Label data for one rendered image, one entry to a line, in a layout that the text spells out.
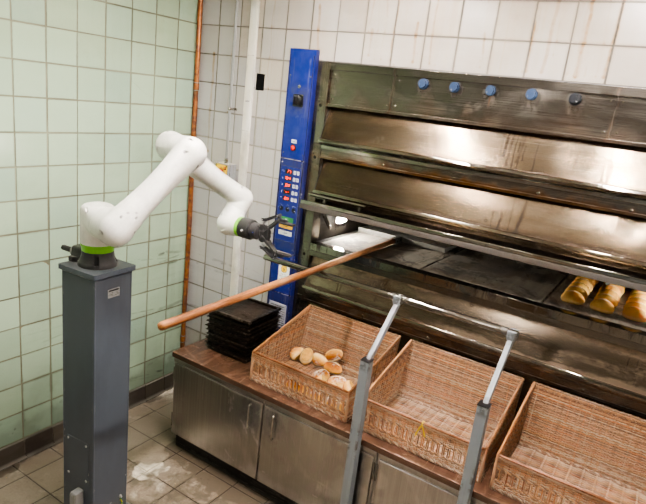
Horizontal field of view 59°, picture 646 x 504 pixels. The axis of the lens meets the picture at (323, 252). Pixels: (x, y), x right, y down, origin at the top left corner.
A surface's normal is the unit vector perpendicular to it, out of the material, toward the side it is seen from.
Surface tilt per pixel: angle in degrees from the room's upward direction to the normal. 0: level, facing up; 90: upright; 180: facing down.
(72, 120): 90
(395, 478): 90
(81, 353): 90
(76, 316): 90
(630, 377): 70
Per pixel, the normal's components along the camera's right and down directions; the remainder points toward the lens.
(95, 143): 0.83, 0.24
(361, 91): -0.54, 0.18
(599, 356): -0.47, -0.18
